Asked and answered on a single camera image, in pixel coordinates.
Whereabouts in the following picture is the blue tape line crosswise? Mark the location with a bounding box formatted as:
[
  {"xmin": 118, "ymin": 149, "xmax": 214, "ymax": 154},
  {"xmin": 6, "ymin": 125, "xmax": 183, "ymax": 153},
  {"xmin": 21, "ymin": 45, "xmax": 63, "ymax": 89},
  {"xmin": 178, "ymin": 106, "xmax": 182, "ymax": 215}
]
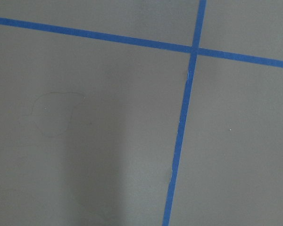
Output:
[{"xmin": 0, "ymin": 17, "xmax": 283, "ymax": 68}]

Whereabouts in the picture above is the blue tape line lengthwise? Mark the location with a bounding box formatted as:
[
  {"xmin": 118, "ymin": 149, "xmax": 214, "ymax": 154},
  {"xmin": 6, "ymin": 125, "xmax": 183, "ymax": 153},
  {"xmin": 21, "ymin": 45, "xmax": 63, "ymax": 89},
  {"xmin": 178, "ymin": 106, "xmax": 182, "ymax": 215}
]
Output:
[{"xmin": 162, "ymin": 0, "xmax": 207, "ymax": 226}]

